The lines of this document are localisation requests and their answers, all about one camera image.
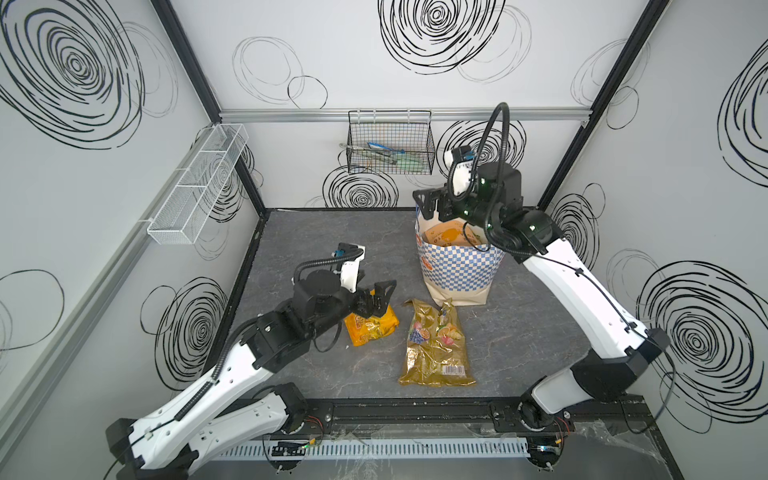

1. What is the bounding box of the orange yellow snack bag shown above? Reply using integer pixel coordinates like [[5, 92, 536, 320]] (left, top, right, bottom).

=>
[[344, 302, 400, 347]]

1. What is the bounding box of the blue checkered paper bag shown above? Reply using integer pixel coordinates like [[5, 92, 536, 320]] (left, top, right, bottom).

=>
[[415, 212, 504, 307]]

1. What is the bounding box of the gold candy bag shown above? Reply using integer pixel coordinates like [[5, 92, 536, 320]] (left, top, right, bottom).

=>
[[398, 299, 476, 388]]

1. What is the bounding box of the beige sweet potato snack bag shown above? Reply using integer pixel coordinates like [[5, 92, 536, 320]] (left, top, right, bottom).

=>
[[423, 219, 483, 247]]

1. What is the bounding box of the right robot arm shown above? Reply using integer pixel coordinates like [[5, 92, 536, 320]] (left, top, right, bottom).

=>
[[413, 103, 671, 432]]

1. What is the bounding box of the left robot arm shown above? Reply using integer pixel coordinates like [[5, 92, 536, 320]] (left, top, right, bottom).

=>
[[106, 243, 397, 479]]

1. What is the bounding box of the green item in basket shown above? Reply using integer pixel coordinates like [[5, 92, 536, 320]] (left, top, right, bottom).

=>
[[385, 151, 427, 174]]

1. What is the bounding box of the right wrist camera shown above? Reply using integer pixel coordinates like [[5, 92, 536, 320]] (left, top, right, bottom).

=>
[[444, 145, 475, 197]]

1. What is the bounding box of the black wire basket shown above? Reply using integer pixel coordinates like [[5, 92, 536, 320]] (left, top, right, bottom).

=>
[[341, 109, 436, 175]]

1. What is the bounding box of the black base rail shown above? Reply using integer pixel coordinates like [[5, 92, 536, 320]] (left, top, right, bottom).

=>
[[285, 395, 652, 434]]

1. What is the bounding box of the white slotted cable duct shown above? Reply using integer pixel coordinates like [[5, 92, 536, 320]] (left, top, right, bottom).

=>
[[215, 438, 530, 462]]

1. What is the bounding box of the white mesh wall shelf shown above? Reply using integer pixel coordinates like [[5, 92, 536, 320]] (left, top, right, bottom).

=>
[[147, 123, 248, 246]]

